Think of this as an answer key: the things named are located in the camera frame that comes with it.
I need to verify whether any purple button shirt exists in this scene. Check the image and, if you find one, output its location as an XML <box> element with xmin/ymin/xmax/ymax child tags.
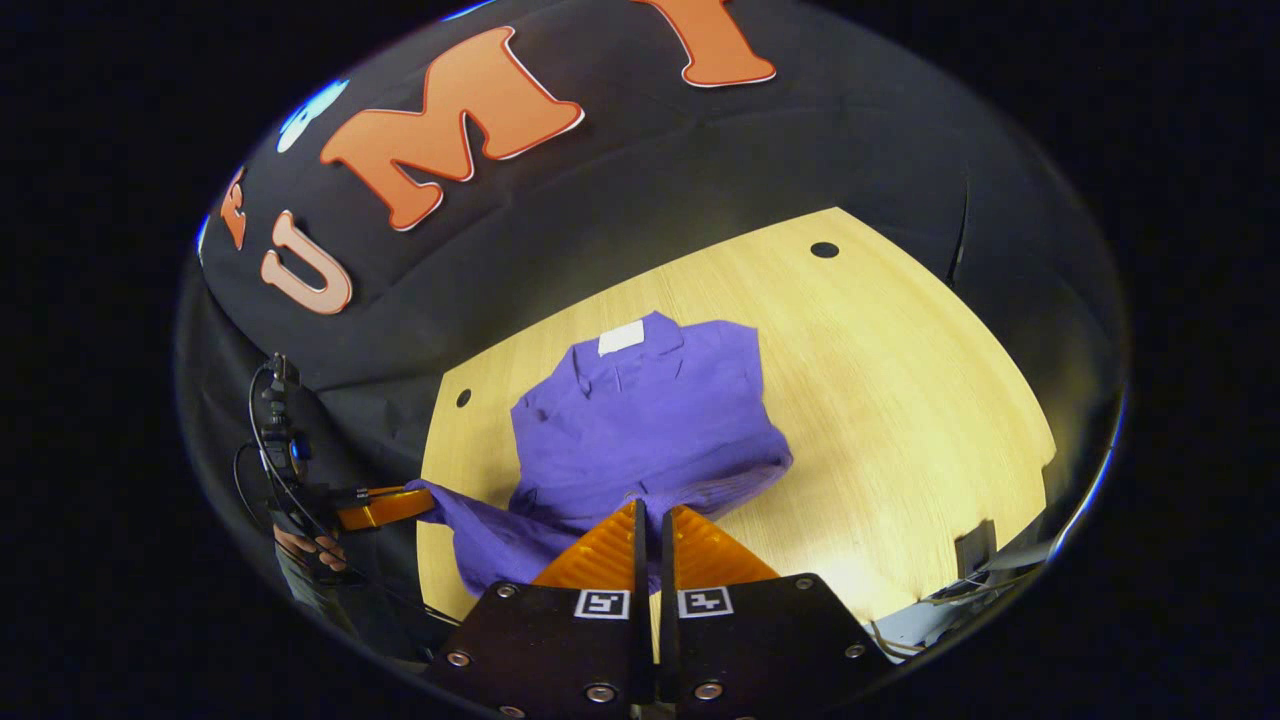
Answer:
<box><xmin>405</xmin><ymin>310</ymin><xmax>794</xmax><ymax>598</ymax></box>

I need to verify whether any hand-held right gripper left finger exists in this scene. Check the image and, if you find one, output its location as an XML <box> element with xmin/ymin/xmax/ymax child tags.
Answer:
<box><xmin>425</xmin><ymin>500</ymin><xmax>651</xmax><ymax>720</ymax></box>

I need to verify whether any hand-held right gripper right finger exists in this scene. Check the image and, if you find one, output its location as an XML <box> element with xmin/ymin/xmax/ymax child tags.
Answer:
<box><xmin>658</xmin><ymin>505</ymin><xmax>891</xmax><ymax>720</ymax></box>

